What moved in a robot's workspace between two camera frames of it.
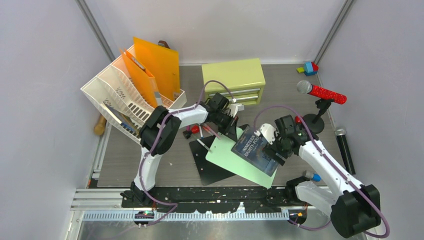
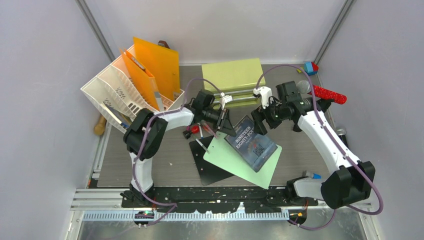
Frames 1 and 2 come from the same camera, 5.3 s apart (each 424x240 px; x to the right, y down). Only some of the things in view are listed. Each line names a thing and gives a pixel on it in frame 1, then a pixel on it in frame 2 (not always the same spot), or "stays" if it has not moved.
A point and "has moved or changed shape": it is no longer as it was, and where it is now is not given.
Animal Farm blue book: [126, 122] stays
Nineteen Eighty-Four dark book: [249, 146] has moved or changed shape
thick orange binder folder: [146, 80] stays
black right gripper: [271, 149] → [259, 115]
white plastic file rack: [118, 96] stays
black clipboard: [208, 172] stays
